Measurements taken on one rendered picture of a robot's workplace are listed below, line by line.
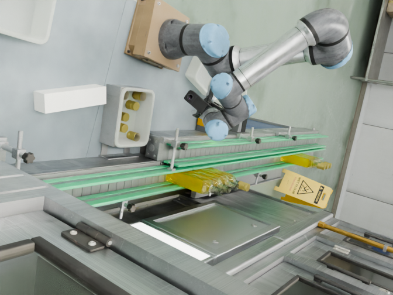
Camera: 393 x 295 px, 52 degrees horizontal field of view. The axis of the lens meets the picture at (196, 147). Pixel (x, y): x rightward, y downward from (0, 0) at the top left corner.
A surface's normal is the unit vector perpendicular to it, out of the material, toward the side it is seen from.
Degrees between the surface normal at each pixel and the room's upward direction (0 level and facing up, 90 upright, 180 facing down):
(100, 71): 0
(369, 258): 90
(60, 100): 0
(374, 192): 90
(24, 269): 90
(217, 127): 45
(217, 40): 9
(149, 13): 90
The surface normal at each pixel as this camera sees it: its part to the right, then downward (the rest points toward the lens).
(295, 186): -0.22, -0.40
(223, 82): -0.43, -0.45
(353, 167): -0.59, 0.04
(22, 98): 0.79, 0.24
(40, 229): 0.17, -0.97
